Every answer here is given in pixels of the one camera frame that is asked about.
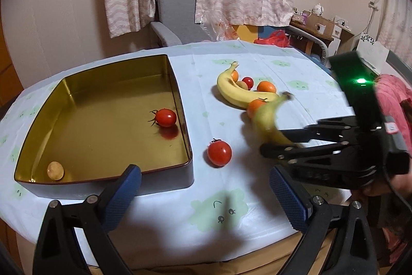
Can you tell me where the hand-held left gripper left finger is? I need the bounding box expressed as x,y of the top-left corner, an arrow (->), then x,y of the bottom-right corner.
32,164 -> 142,275

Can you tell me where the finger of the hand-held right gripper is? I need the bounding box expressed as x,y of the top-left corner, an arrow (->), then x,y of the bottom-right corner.
281,115 -> 359,145
260,141 -> 355,189

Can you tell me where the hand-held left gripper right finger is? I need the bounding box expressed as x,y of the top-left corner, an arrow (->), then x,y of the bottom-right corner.
269,165 -> 379,275

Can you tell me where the yellow banana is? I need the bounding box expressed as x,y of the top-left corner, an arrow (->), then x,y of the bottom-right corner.
216,61 -> 280,109
252,91 -> 304,148

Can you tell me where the gold metal tin tray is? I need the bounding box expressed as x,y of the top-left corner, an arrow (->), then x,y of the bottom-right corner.
14,54 -> 194,201

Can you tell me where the person's right hand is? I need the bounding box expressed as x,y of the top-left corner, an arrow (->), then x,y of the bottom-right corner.
352,173 -> 412,199

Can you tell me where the pink cloth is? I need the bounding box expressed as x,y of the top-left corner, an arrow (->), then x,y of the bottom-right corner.
375,73 -> 412,137

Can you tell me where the white floral paper bag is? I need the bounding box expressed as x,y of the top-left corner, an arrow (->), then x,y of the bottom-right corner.
356,32 -> 391,70

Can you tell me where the light blue cloud-print tablecloth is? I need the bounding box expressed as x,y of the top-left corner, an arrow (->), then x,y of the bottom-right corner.
0,40 -> 358,266

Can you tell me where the red tomato with stem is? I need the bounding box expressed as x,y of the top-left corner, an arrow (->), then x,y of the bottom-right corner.
148,108 -> 178,129
207,139 -> 233,168

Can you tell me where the white box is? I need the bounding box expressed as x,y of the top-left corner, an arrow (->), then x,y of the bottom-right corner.
331,15 -> 348,37

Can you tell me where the red plastic bag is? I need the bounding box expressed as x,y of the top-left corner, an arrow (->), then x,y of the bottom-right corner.
254,29 -> 290,48

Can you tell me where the yellow panel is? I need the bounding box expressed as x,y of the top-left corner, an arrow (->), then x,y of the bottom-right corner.
232,24 -> 262,44

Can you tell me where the clear plastic bag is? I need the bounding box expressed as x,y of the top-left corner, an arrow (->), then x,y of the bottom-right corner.
200,12 -> 243,42

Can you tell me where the wooden door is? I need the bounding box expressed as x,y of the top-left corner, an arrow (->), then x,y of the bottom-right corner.
0,22 -> 24,97

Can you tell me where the grey upholstered chair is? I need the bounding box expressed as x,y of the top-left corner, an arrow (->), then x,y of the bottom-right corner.
150,0 -> 199,48

